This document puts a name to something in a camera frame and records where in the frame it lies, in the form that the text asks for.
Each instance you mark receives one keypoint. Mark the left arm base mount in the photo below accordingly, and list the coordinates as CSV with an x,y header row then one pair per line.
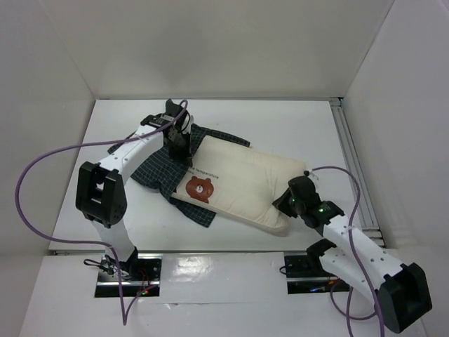
x,y
145,277

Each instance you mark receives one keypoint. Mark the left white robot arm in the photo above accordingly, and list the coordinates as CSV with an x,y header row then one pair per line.
x,y
101,195

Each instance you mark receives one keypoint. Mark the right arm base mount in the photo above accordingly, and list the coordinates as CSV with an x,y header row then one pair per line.
x,y
303,276

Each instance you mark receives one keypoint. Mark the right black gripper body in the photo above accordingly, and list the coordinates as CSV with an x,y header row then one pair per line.
x,y
283,204

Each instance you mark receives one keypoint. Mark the aluminium rail frame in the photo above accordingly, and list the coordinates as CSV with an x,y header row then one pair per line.
x,y
366,213

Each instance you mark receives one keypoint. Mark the cream bear pillow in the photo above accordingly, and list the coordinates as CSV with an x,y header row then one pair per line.
x,y
240,183

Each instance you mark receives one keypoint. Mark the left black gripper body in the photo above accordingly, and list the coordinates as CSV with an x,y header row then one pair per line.
x,y
180,149

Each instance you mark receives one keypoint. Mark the dark plaid pillowcase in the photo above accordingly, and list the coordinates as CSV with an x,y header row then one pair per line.
x,y
159,172

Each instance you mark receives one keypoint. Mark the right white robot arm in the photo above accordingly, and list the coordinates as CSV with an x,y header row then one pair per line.
x,y
399,292

